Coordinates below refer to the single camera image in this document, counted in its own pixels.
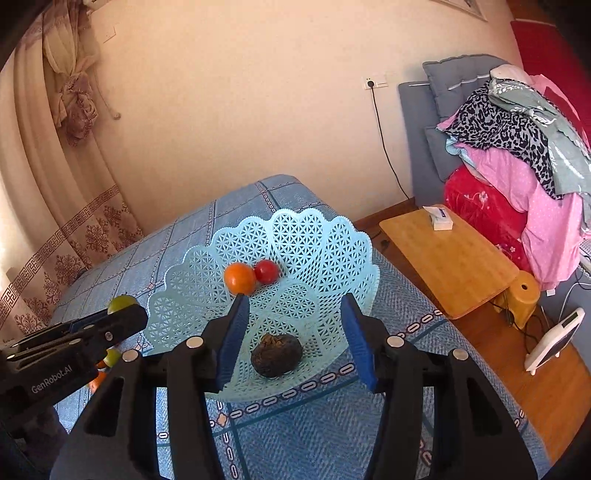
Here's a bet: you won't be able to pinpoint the dark wrinkled passion fruit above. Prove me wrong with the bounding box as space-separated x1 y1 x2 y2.
250 333 304 379

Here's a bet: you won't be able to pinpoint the white electric heater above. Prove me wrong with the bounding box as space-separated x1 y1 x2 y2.
524 308 581 372

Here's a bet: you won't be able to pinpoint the blue plaid bed sheet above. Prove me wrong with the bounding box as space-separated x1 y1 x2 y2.
48 174 552 480

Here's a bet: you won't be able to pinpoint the red tomato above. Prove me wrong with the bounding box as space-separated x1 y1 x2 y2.
254 260 279 284

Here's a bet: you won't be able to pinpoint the light blue plastic lattice basket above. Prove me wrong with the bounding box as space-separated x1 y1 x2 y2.
140 208 380 401

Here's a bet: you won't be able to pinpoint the beige patterned curtain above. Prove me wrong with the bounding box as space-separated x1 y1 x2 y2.
0 0 144 324

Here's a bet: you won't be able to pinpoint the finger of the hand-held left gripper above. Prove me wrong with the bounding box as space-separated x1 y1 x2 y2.
0 310 110 349
11 304 149 366

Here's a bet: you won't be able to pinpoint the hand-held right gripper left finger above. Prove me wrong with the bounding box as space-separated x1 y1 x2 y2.
48 293 252 480

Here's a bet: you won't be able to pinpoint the wooden folding table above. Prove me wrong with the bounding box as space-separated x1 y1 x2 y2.
379 208 520 320

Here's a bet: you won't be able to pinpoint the red floral quilt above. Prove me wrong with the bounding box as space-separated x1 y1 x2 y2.
443 166 532 273

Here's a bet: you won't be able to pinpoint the grey-green floral cloth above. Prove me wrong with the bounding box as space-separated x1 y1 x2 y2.
487 76 591 197

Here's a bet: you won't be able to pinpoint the red cloth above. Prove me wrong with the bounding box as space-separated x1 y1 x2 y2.
510 18 591 139

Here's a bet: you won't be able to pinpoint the leopard print cloth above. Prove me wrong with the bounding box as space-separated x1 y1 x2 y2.
445 85 575 199

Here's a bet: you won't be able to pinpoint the black power cable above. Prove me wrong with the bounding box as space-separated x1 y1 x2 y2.
369 85 414 201

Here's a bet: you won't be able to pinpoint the grey cushions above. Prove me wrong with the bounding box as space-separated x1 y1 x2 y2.
398 80 458 206

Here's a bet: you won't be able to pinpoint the white tissue box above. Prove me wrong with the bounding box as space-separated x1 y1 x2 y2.
422 205 455 230

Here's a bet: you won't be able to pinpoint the yellow plastic stool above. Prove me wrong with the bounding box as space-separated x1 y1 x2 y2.
492 271 542 329

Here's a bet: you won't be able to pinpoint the framed wall picture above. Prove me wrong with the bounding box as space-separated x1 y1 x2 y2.
434 0 490 21

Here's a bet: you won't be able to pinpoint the floral tied curtain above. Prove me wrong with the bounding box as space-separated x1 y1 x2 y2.
42 7 122 147

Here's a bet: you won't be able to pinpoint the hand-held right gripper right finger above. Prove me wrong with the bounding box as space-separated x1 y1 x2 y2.
341 292 539 480

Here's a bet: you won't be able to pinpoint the grey cushion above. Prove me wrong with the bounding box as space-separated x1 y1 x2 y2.
425 127 462 183
422 54 513 121

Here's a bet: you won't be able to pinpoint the pink dotted cloth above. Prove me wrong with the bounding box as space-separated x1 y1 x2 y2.
436 74 591 291

